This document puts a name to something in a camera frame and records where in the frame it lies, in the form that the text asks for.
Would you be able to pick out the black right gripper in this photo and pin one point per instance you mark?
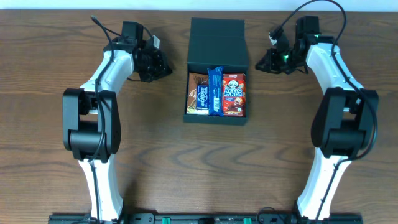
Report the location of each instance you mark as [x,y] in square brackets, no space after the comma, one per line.
[269,63]

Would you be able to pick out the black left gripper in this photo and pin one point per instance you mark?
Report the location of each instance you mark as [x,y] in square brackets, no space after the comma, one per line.
[162,68]

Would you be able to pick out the brown Pocky box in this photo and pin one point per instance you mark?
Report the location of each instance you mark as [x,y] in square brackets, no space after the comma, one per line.
[195,79]

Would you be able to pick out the blue Eclipse mint tin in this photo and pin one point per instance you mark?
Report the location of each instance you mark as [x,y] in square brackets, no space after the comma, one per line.
[202,97]

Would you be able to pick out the red Hello Panda box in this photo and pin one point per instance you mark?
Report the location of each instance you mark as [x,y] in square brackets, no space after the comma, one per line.
[234,94]

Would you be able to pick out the blue Oreo cookie pack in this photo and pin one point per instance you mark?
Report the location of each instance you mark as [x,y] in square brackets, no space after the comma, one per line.
[215,78]

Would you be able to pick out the dark green box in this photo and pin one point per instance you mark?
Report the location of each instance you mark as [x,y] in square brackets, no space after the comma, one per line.
[214,43]

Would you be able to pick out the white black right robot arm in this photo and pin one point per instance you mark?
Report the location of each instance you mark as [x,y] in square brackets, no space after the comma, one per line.
[344,128]

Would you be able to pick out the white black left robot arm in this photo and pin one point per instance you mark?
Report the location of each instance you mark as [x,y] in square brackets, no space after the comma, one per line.
[91,123]

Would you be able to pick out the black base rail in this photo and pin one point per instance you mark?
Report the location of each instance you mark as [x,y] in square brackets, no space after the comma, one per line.
[265,218]

